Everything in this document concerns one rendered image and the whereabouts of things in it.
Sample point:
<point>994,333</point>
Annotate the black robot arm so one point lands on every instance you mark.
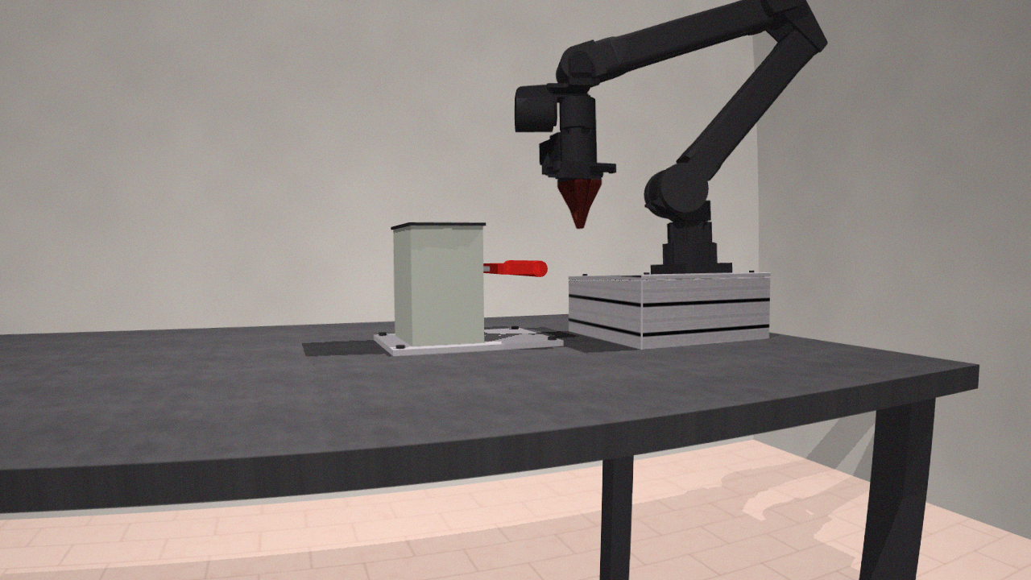
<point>682,188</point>

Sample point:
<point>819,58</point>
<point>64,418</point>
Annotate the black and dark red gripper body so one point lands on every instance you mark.
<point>578,157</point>

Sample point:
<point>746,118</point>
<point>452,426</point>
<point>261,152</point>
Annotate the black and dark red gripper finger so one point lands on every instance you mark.
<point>592,189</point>
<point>566,189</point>

